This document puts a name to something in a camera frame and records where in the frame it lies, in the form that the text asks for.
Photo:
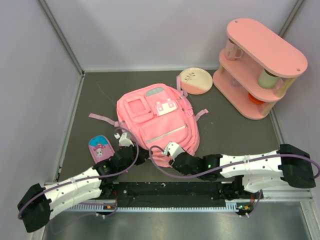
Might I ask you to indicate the pale green cup on shelf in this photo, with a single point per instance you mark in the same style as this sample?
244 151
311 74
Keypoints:
267 80

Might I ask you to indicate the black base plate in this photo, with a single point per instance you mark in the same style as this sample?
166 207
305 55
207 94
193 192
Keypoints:
172 202

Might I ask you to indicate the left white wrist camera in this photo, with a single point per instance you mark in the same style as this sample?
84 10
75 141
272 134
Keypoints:
124 139

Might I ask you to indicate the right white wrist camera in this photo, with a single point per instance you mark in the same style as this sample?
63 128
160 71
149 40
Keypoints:
173 149

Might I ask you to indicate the purple cartoon pencil case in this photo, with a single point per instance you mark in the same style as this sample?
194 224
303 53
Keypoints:
100 148

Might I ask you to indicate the cream and pink plate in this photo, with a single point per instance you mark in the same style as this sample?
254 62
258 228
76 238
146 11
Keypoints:
195 81

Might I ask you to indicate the pink student backpack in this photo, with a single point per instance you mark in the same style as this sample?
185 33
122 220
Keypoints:
157 115

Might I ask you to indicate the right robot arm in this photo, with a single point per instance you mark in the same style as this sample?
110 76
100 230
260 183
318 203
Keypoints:
285 166

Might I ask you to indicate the orange bowl on shelf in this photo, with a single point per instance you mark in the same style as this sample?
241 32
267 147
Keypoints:
255 100

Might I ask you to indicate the pink three-tier shelf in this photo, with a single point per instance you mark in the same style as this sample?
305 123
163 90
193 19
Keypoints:
262 50

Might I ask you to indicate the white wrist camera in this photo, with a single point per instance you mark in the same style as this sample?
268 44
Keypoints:
124 139
173 149

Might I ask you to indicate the grey slotted cable duct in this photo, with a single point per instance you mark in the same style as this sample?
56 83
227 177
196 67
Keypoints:
88 207

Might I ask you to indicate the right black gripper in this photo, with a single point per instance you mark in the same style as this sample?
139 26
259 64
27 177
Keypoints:
182 171

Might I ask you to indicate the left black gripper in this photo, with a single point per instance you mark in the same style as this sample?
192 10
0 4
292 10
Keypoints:
144 155

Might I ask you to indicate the pink mug on shelf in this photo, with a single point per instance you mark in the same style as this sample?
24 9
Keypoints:
232 51

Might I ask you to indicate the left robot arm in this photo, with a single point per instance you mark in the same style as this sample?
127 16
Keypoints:
40 204

